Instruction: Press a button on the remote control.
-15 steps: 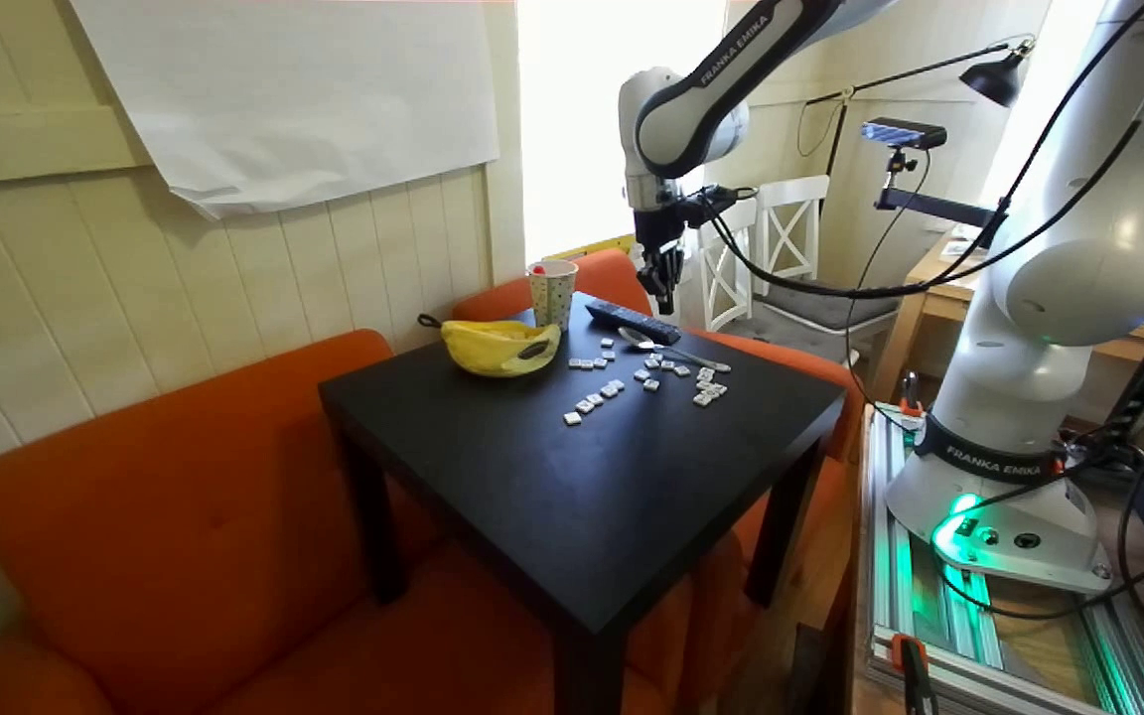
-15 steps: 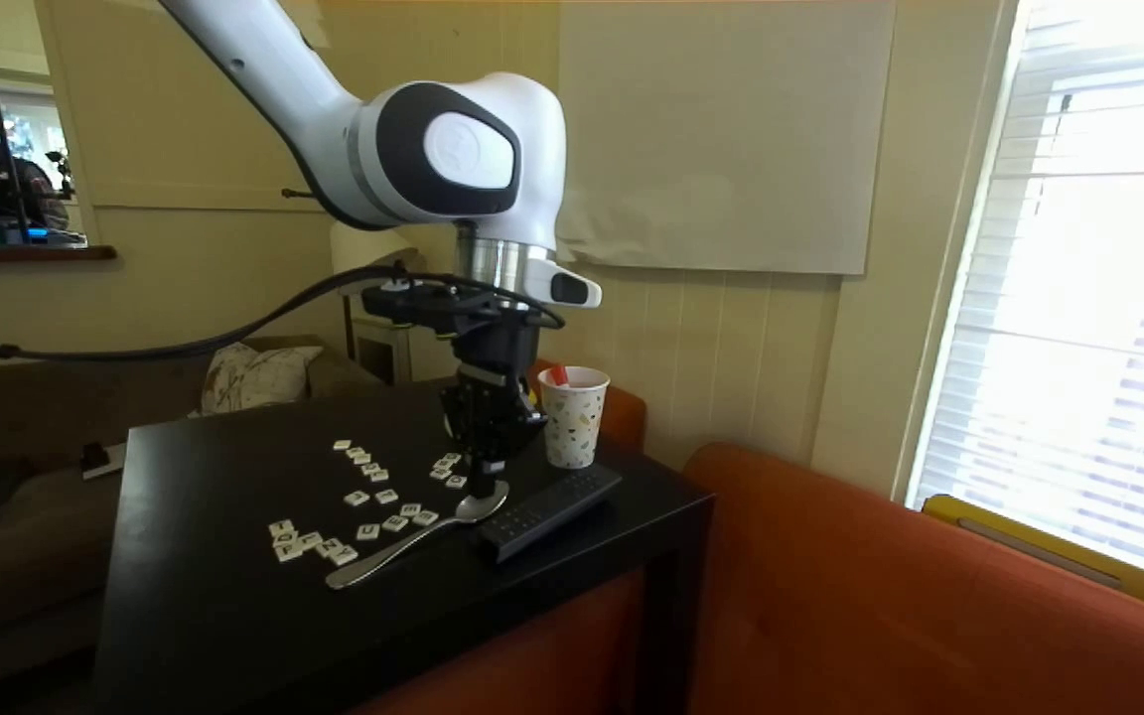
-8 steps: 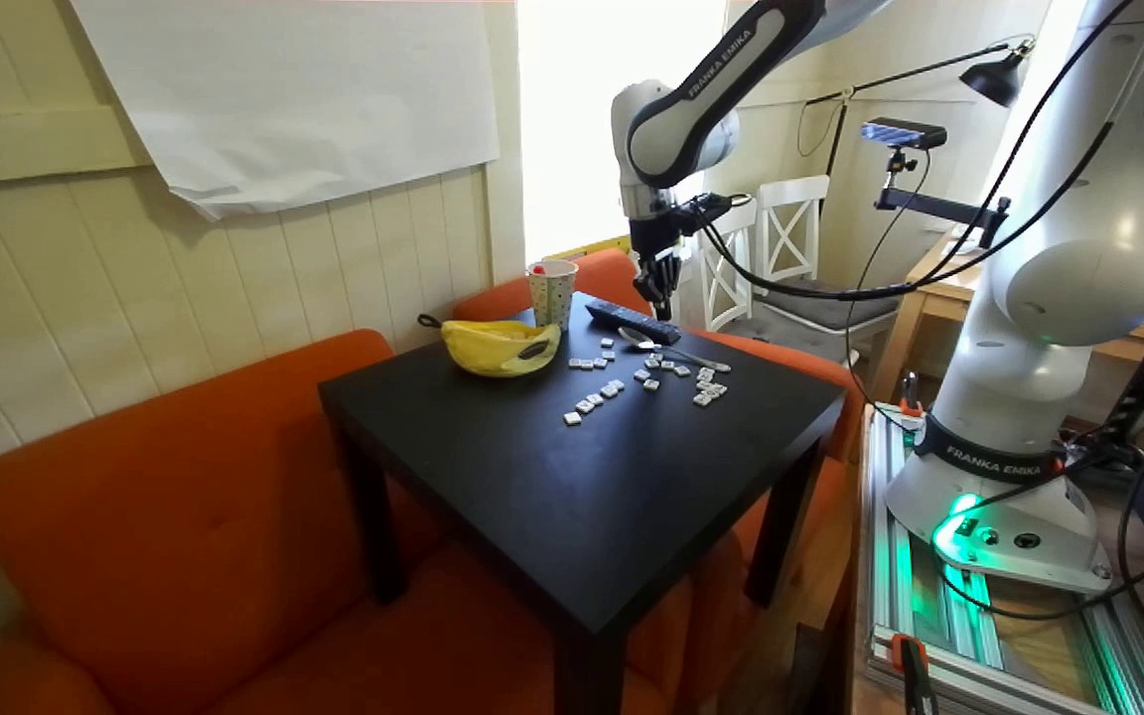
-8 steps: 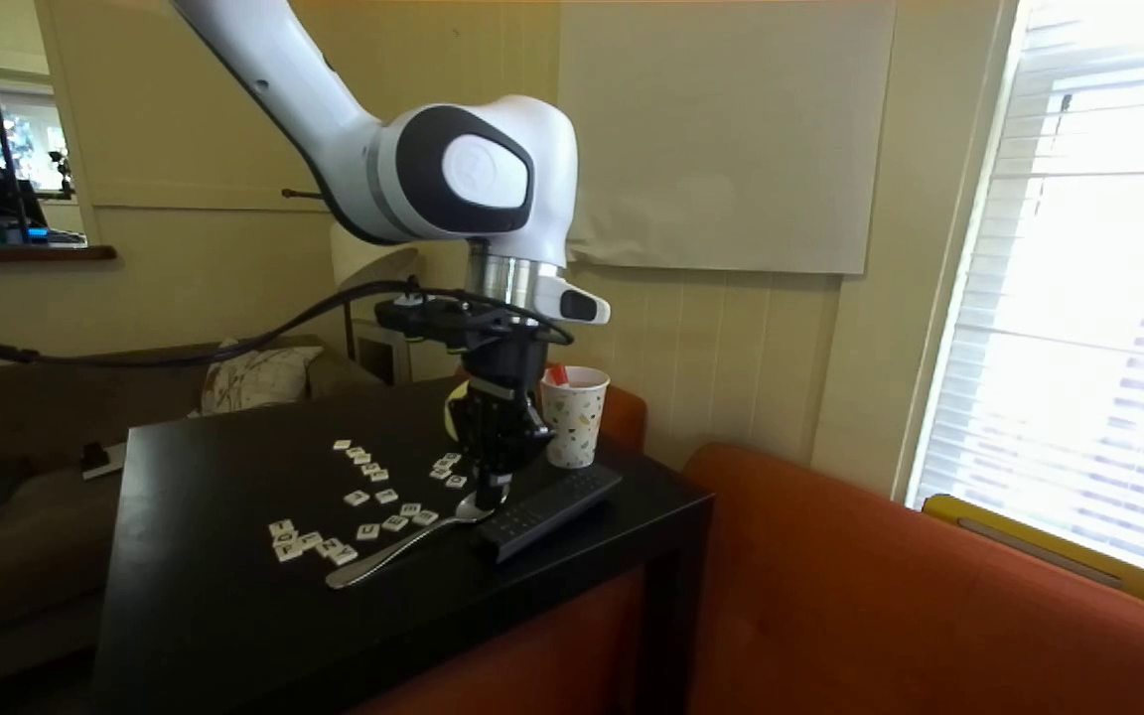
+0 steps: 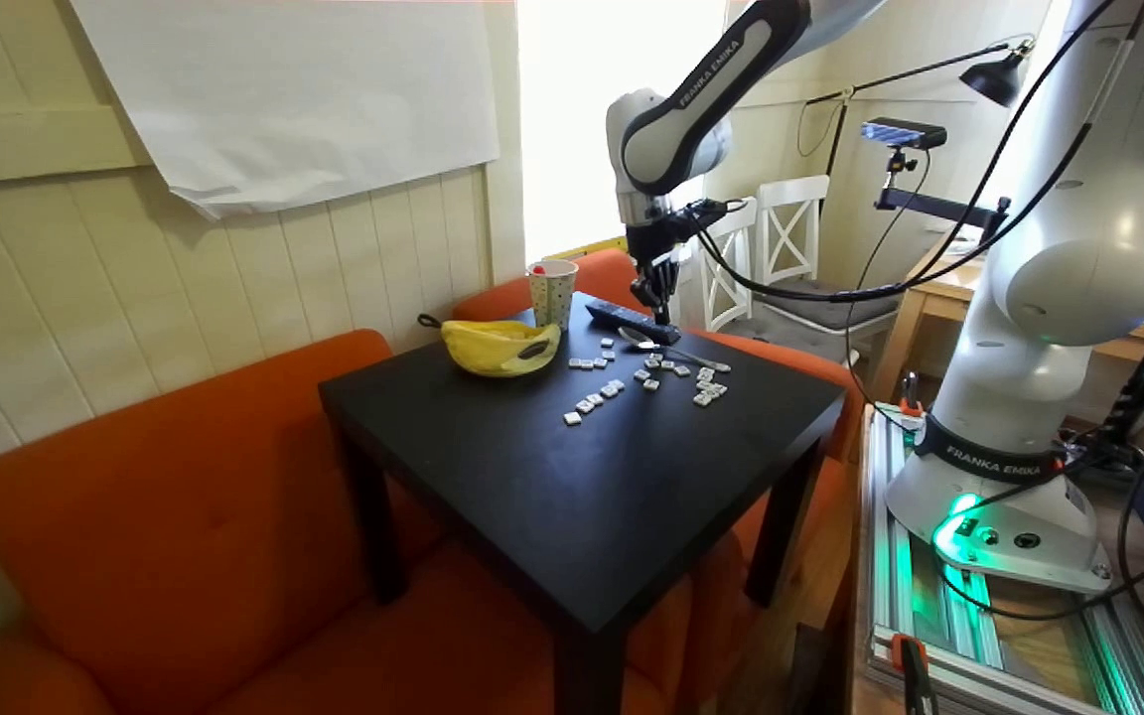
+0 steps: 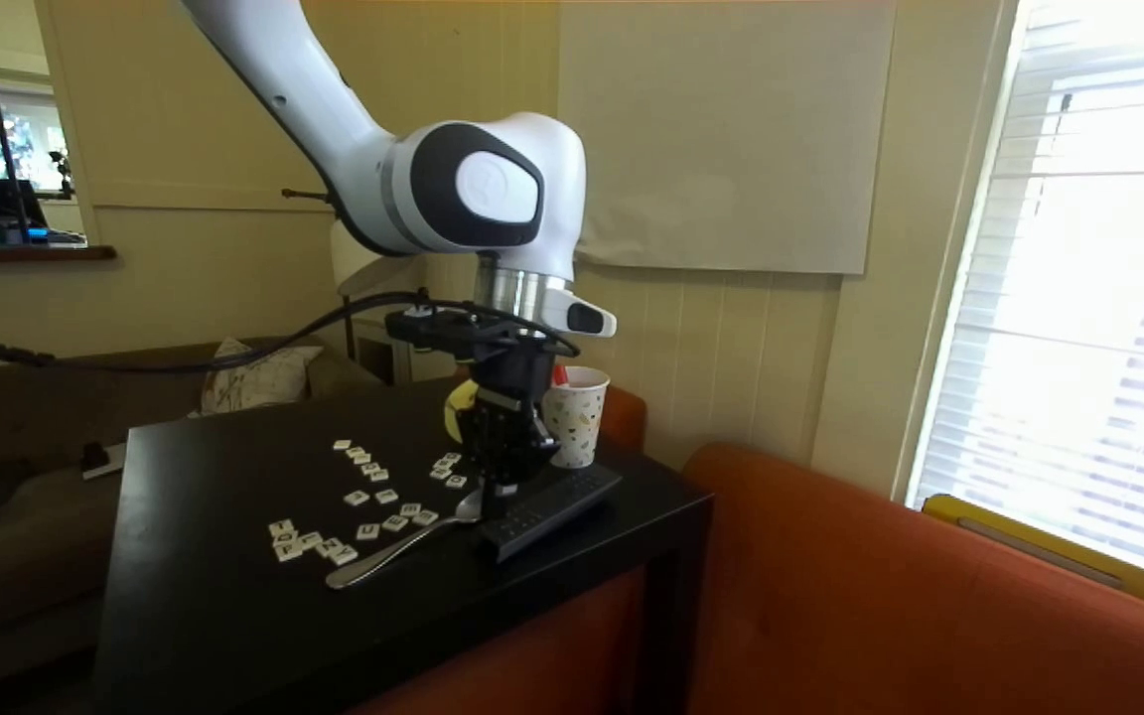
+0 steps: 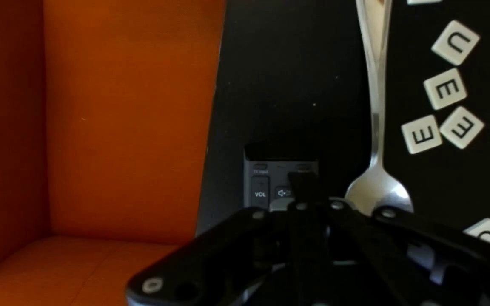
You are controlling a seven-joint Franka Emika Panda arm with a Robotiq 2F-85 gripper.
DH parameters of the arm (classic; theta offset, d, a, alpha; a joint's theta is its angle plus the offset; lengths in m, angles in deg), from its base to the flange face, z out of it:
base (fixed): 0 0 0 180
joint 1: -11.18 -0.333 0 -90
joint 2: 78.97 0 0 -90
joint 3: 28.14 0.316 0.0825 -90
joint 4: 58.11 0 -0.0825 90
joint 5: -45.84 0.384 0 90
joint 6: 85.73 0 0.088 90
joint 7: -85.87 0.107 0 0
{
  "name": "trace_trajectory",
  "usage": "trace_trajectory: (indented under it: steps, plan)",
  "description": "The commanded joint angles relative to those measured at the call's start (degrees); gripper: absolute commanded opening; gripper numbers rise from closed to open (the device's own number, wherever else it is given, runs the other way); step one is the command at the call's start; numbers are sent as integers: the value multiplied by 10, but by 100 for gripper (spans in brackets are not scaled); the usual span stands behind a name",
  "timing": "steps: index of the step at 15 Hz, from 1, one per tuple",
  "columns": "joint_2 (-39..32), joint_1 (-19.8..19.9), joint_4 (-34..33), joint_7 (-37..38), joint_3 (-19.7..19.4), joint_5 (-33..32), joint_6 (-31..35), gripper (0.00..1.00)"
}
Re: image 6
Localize white window blinds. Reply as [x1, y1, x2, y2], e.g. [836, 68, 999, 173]
[904, 0, 1144, 594]

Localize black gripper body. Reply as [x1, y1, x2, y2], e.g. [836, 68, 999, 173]
[462, 331, 565, 455]

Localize black remote control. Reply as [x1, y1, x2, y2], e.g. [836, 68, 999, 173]
[468, 459, 629, 569]

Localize small grey device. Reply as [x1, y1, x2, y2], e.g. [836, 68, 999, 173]
[76, 441, 132, 483]

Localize white dotted paper cup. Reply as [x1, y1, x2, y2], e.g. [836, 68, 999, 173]
[538, 360, 614, 472]

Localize white shade floor lamp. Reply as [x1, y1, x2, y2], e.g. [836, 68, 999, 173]
[282, 184, 395, 369]

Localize yellow wooden window sill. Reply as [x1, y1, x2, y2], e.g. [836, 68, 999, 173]
[921, 493, 1144, 629]

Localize orange sofa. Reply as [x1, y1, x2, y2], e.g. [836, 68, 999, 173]
[350, 381, 1144, 715]

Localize white furniture piece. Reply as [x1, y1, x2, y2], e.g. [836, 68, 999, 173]
[353, 311, 468, 389]

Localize brown wooden ledge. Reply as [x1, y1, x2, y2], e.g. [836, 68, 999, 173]
[0, 238, 119, 267]

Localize white paper wall sheet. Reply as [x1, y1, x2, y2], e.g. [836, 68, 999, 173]
[556, 0, 897, 276]

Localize silver metal spoon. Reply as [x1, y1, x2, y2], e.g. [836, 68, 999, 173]
[323, 479, 487, 594]

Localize black side table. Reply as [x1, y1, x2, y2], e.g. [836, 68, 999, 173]
[0, 332, 390, 689]

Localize beige patterned pillow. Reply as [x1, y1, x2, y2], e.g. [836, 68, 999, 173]
[193, 332, 325, 421]

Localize brown round cushion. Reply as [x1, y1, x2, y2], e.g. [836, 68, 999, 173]
[0, 470, 119, 639]

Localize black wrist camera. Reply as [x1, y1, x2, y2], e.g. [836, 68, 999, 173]
[381, 305, 504, 358]

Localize yellow plush toy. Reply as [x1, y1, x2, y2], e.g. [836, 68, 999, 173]
[442, 377, 486, 448]

